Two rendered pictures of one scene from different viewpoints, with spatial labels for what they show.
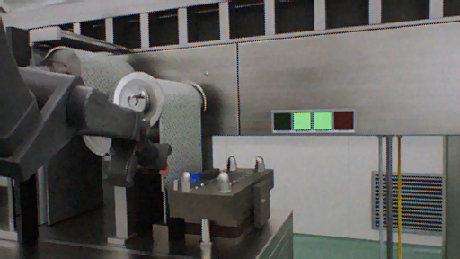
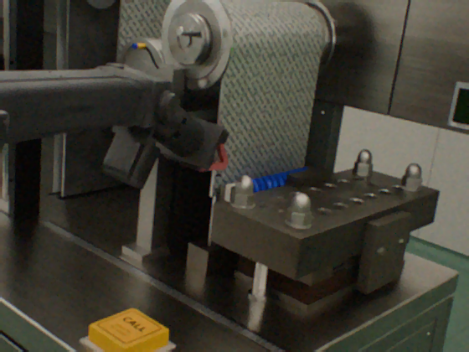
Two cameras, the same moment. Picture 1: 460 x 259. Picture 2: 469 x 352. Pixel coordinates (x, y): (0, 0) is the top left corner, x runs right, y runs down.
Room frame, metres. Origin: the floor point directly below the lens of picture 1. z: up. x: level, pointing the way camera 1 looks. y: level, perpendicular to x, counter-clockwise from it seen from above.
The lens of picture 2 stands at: (0.00, -0.19, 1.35)
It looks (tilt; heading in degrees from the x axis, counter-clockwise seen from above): 17 degrees down; 20
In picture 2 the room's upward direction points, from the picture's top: 6 degrees clockwise
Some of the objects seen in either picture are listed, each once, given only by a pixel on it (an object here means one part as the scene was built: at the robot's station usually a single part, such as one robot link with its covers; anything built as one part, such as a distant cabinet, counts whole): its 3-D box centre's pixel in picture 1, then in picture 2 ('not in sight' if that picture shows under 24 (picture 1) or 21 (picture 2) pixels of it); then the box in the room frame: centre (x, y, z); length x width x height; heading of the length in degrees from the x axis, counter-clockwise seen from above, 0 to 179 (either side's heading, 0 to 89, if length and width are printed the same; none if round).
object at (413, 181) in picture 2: (260, 163); (412, 175); (1.15, -0.10, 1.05); 0.04 x 0.04 x 0.04
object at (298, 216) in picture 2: (223, 182); (300, 209); (0.85, 0.01, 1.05); 0.04 x 0.04 x 0.04
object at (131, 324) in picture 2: not in sight; (128, 334); (0.66, 0.15, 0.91); 0.07 x 0.07 x 0.02; 69
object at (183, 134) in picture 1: (182, 150); (266, 131); (1.02, 0.12, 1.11); 0.23 x 0.01 x 0.18; 159
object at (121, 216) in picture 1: (120, 180); (152, 164); (0.91, 0.27, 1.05); 0.06 x 0.05 x 0.31; 159
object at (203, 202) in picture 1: (229, 189); (332, 213); (1.02, -0.01, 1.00); 0.40 x 0.16 x 0.06; 159
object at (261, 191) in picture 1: (262, 202); (384, 251); (1.00, -0.10, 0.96); 0.10 x 0.03 x 0.11; 159
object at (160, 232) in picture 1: (186, 217); (255, 240); (1.03, 0.12, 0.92); 0.28 x 0.04 x 0.04; 159
